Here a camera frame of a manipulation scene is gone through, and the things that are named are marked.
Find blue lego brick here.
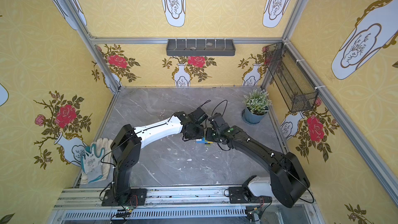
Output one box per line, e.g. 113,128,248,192
196,138,206,144

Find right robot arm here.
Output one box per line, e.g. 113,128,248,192
206,113,310,208

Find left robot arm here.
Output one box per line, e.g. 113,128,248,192
111,107,208,203

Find potted green plant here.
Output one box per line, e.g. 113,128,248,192
243,89,272,124

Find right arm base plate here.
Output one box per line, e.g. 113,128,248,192
228,187,272,205

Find grey wall shelf tray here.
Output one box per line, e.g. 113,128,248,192
166,38,236,57

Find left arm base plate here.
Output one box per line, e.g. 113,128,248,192
102,188,147,207

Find black wire mesh basket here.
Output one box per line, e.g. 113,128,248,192
265,43,318,113

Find work gloves at wall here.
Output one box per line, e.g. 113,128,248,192
80,138,113,185

